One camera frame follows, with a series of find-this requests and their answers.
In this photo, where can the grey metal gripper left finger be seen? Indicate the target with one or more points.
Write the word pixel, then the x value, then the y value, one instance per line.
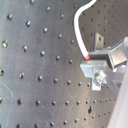
pixel 100 74

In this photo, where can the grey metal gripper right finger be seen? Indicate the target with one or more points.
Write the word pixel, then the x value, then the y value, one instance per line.
pixel 115 55

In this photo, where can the black perforated breadboard plate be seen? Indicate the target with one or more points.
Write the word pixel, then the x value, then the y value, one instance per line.
pixel 41 83

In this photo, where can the metal cable clip bracket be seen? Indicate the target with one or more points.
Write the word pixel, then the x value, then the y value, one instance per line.
pixel 98 41

